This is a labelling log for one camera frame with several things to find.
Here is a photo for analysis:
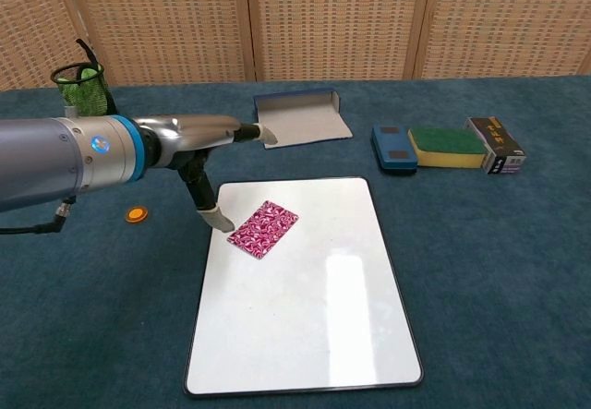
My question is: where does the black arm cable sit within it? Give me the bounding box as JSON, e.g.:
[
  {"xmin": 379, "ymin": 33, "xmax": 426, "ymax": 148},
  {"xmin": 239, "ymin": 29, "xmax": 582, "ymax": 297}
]
[{"xmin": 0, "ymin": 195, "xmax": 78, "ymax": 236}]

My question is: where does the black curved handle tool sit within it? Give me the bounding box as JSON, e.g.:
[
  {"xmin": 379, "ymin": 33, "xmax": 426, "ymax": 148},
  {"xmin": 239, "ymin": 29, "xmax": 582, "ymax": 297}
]
[{"xmin": 75, "ymin": 38, "xmax": 101, "ymax": 71}]

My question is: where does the blue whiteboard eraser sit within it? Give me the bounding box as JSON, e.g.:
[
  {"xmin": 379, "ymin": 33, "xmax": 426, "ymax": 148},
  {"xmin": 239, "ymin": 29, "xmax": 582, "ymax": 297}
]
[{"xmin": 370, "ymin": 125, "xmax": 419, "ymax": 174}]

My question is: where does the pink patterned card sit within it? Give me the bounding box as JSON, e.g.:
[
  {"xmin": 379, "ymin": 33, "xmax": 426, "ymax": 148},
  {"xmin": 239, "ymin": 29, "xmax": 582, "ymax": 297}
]
[{"xmin": 226, "ymin": 199, "xmax": 300, "ymax": 260}]

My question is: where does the open blue glasses case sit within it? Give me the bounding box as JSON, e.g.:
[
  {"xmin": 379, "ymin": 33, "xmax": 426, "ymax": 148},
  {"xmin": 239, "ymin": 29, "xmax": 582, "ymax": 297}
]
[{"xmin": 252, "ymin": 87, "xmax": 354, "ymax": 150}]

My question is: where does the woven bamboo folding screen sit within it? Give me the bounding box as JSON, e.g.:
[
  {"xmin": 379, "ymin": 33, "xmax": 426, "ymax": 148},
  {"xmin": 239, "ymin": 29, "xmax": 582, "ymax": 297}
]
[{"xmin": 0, "ymin": 0, "xmax": 591, "ymax": 91}]

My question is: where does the yellow green sponge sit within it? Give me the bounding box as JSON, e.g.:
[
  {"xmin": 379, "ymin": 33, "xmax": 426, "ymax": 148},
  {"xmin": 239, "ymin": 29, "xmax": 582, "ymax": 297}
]
[{"xmin": 407, "ymin": 126, "xmax": 489, "ymax": 169}]

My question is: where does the green cloth in cup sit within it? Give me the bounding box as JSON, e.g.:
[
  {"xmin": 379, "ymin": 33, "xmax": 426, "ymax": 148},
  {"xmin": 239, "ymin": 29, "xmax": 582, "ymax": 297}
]
[{"xmin": 58, "ymin": 65, "xmax": 112, "ymax": 117}]

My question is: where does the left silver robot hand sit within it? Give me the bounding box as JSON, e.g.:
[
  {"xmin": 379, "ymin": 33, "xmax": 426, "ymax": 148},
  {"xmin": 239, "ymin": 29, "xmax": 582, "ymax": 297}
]
[{"xmin": 136, "ymin": 114, "xmax": 280, "ymax": 235}]

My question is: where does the white rectangular whiteboard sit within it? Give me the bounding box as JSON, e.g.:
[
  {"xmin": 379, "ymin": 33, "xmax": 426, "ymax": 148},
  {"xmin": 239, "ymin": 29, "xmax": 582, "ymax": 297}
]
[{"xmin": 184, "ymin": 176, "xmax": 424, "ymax": 398}]

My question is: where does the black box gold lettering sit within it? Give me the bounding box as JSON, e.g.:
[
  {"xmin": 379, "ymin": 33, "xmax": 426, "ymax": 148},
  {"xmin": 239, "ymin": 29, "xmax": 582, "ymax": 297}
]
[{"xmin": 463, "ymin": 115, "xmax": 527, "ymax": 175}]

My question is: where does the green mesh pen cup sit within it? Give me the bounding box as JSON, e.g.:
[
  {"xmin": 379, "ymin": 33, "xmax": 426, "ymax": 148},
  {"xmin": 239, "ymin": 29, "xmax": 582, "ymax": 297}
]
[{"xmin": 50, "ymin": 62, "xmax": 119, "ymax": 119}]

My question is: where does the teal felt table cover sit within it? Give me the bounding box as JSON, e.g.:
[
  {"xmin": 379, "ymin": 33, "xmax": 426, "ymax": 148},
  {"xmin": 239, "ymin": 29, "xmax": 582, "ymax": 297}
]
[{"xmin": 0, "ymin": 74, "xmax": 591, "ymax": 409}]

